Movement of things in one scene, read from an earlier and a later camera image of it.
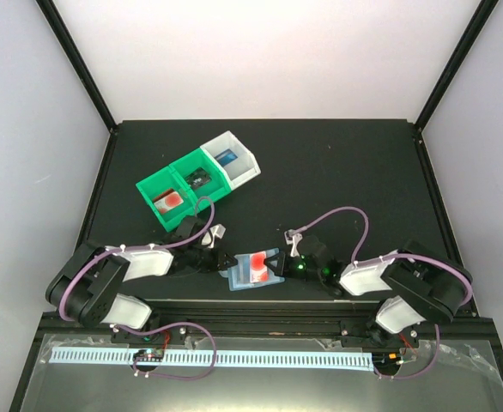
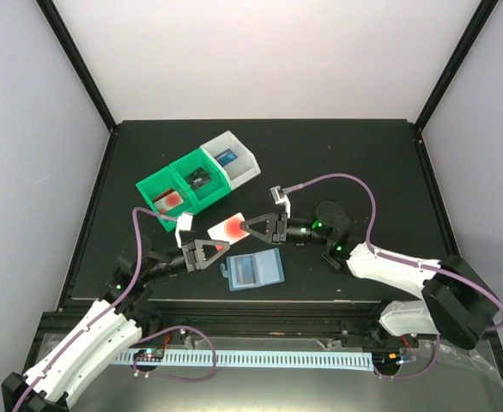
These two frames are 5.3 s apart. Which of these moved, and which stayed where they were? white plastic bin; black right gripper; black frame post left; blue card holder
Moved: black right gripper
Stayed: black frame post left; white plastic bin; blue card holder
